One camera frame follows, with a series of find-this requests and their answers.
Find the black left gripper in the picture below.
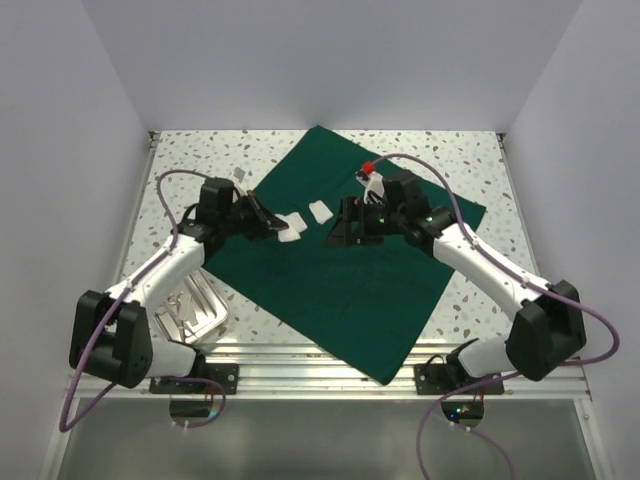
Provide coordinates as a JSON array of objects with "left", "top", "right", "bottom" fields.
[{"left": 220, "top": 190, "right": 287, "bottom": 243}]

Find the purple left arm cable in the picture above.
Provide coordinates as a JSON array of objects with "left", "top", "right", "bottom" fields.
[{"left": 58, "top": 169, "right": 251, "bottom": 434}]

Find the stainless steel tray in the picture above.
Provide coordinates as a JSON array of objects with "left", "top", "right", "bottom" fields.
[{"left": 154, "top": 269, "right": 229, "bottom": 344}]

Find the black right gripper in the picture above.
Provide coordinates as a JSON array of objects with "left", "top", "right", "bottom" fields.
[{"left": 323, "top": 196, "right": 405, "bottom": 247}]

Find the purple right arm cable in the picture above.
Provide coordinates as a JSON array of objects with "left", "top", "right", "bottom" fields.
[{"left": 372, "top": 153, "right": 621, "bottom": 480}]

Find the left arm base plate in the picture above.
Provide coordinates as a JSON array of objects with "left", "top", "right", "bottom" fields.
[{"left": 149, "top": 363, "right": 240, "bottom": 395}]

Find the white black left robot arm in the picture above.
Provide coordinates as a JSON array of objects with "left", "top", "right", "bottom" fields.
[{"left": 69, "top": 178, "right": 288, "bottom": 393}]

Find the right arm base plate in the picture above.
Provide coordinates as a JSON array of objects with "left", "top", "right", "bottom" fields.
[{"left": 413, "top": 363, "right": 505, "bottom": 396}]

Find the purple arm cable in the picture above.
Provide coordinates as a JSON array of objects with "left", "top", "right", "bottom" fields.
[
  {"left": 372, "top": 153, "right": 621, "bottom": 480},
  {"left": 58, "top": 169, "right": 251, "bottom": 434}
]

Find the green surgical cloth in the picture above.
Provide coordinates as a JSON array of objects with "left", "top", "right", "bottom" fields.
[{"left": 204, "top": 124, "right": 488, "bottom": 386}]

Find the white gauze pad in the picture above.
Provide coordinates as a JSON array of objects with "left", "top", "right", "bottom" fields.
[
  {"left": 277, "top": 227, "right": 301, "bottom": 243},
  {"left": 309, "top": 200, "right": 333, "bottom": 224},
  {"left": 282, "top": 212, "right": 308, "bottom": 233}
]

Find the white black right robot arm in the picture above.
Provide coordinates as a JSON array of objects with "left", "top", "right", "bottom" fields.
[{"left": 325, "top": 165, "right": 586, "bottom": 393}]

